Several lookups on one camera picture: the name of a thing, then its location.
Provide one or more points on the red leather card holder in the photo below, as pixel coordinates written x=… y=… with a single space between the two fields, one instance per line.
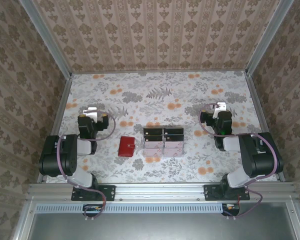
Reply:
x=126 y=147

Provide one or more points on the pink credit card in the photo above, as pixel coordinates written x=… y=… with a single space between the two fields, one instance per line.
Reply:
x=174 y=152
x=174 y=144
x=153 y=152
x=153 y=145

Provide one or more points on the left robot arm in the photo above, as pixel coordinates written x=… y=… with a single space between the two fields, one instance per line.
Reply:
x=57 y=155

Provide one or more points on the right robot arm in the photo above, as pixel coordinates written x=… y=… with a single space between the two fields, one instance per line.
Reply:
x=255 y=155

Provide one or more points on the black credit card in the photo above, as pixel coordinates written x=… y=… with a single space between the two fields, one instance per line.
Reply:
x=174 y=131
x=153 y=131
x=174 y=137
x=153 y=138

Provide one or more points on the floral tablecloth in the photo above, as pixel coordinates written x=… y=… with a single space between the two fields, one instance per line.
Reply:
x=190 y=170

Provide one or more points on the grey metal panel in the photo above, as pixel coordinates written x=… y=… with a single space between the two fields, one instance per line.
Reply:
x=165 y=227

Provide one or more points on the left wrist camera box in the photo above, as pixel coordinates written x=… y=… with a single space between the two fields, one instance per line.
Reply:
x=91 y=113

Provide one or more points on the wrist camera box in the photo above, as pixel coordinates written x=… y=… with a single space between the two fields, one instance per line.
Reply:
x=220 y=107
x=91 y=113

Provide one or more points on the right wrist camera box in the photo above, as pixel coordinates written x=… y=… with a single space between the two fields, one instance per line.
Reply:
x=220 y=107

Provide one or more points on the aluminium side rail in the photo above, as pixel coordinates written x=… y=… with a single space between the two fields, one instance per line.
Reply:
x=57 y=120
x=260 y=112

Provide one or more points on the thin aluminium end rail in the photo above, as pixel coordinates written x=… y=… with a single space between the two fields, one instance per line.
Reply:
x=160 y=72

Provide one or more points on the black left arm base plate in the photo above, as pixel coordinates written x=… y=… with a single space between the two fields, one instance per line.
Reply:
x=110 y=192

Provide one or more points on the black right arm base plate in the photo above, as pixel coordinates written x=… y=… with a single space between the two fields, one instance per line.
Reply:
x=210 y=192

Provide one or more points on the aluminium corner post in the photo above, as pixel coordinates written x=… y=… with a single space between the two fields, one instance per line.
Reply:
x=268 y=37
x=47 y=37

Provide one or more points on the aluminium mounting rail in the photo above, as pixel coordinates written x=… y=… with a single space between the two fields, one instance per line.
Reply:
x=160 y=191

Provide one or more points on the aluminium frame bar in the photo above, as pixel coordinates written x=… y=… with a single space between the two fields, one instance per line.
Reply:
x=22 y=220
x=296 y=220

